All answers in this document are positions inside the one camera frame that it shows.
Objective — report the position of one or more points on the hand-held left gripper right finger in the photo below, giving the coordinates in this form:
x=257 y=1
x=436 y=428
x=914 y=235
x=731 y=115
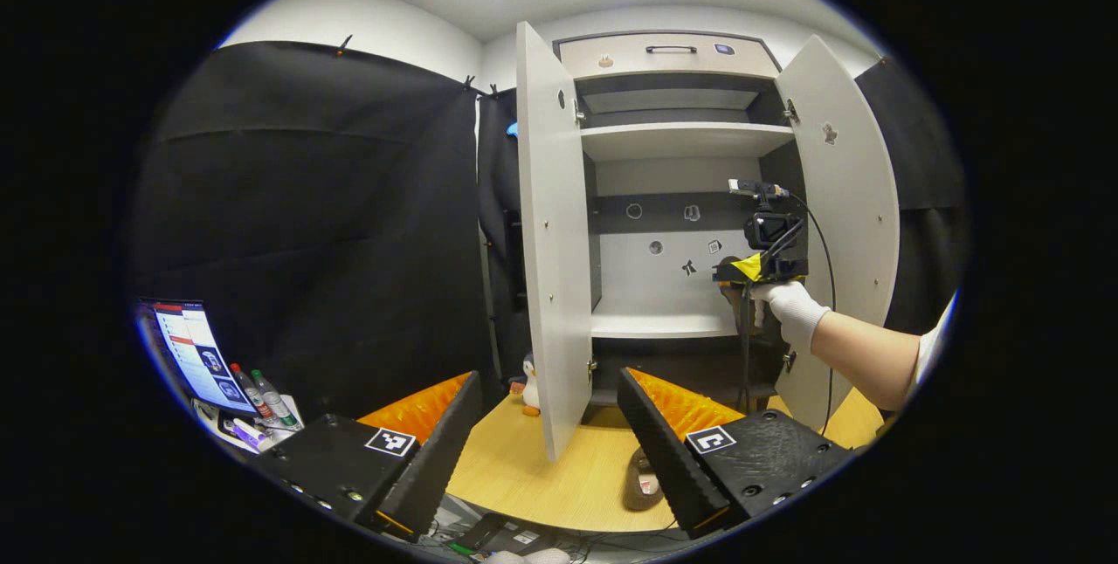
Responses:
x=664 y=459

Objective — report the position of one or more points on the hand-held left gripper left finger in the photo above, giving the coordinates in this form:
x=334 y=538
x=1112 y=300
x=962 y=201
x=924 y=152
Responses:
x=445 y=450

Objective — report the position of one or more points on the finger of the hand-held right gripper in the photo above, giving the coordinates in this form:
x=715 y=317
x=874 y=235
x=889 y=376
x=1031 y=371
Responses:
x=725 y=271

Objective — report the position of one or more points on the grey shoe cabinet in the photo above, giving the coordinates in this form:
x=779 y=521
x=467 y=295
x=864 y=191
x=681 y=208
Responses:
x=646 y=276

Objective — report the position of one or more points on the grey shoe cabinet door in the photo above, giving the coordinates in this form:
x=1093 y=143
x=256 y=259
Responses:
x=860 y=197
x=555 y=241

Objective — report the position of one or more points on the white cabinet shelf board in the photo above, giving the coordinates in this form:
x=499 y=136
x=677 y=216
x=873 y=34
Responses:
x=655 y=324
x=681 y=140

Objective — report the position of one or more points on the penguin plush toy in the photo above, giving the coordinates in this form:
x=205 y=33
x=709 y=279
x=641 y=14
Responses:
x=529 y=389

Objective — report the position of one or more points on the black box with labels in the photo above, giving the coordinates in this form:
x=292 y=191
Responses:
x=507 y=536

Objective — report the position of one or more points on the green cap bottle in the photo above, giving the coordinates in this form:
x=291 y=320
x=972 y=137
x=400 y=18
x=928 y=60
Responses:
x=278 y=407

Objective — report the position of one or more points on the person's white shirt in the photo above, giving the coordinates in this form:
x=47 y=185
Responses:
x=930 y=346

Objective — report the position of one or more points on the red cap bottle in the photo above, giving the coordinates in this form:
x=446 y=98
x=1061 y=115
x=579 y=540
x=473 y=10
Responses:
x=253 y=396

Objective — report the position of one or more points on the white desk tray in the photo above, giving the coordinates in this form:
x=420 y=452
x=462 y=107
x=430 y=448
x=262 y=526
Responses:
x=210 y=418

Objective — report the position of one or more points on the black backdrop cloth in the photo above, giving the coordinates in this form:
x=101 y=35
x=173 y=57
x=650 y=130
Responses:
x=306 y=241

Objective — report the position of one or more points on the computer monitor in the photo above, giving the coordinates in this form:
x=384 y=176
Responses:
x=196 y=350

